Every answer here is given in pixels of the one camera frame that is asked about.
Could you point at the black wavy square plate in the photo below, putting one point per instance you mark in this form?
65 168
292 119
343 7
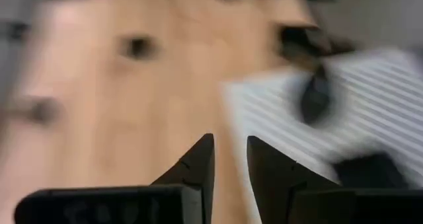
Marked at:
297 44

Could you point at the black small square plate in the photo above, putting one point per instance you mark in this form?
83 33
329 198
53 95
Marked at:
138 48

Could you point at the white perforated riser shelf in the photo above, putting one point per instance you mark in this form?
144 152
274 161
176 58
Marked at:
380 101

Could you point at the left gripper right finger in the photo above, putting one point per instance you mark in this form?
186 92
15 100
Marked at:
274 187

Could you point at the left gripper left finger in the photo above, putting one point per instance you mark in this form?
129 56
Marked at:
195 174

